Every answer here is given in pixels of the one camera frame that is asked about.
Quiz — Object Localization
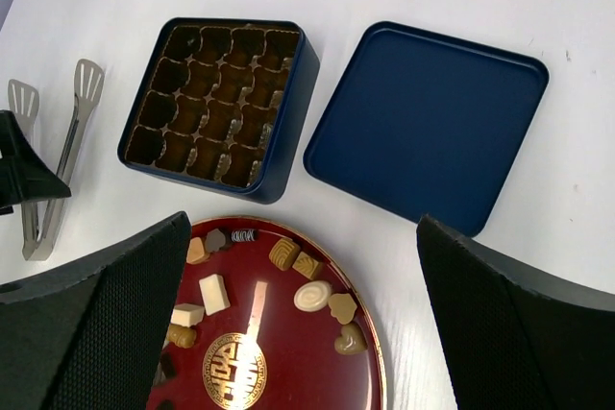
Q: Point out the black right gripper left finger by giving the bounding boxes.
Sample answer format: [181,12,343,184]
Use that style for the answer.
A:
[1,211,191,409]

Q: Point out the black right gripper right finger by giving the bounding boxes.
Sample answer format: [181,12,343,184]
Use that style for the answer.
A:
[417,215,614,409]

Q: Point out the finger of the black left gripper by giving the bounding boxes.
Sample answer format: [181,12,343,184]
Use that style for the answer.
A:
[0,110,71,212]

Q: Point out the metal serving tongs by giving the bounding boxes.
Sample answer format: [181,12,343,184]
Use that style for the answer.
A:
[8,59,105,261]

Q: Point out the white rectangular chocolate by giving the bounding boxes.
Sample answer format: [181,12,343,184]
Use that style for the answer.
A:
[199,274,231,316]

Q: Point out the tan ridged chocolate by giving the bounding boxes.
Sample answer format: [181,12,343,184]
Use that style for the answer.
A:
[269,238,301,271]

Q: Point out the tan leaf square chocolate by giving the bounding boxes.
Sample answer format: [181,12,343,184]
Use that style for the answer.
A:
[292,252,324,280]

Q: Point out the caramel barrel chocolate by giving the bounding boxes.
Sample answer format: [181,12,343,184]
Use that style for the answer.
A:
[165,324,197,349]

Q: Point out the white square chocolate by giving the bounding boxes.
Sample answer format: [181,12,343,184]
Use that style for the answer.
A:
[170,303,205,327]

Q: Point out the light tan square chocolate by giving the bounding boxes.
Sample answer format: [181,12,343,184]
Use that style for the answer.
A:
[186,237,210,265]

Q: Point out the dark shell chocolate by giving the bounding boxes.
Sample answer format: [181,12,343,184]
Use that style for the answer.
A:
[204,229,229,253]

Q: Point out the tan heart chocolate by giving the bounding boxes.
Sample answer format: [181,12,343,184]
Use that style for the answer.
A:
[333,323,367,355]

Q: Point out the tan flower chocolate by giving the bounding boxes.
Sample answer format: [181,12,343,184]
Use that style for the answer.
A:
[328,293,357,326]

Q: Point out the striped dark chocolate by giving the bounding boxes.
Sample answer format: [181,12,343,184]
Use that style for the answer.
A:
[231,229,258,243]

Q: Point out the white swirl oval chocolate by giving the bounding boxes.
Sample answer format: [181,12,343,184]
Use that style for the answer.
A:
[293,280,332,312]

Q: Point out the blue chocolate tin box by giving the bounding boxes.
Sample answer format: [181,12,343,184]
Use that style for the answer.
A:
[117,17,320,205]

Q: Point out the red round lacquer tray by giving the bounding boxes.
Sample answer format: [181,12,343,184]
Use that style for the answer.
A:
[146,216,387,409]

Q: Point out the blue tin lid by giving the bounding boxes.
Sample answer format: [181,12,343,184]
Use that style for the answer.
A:
[304,21,550,236]

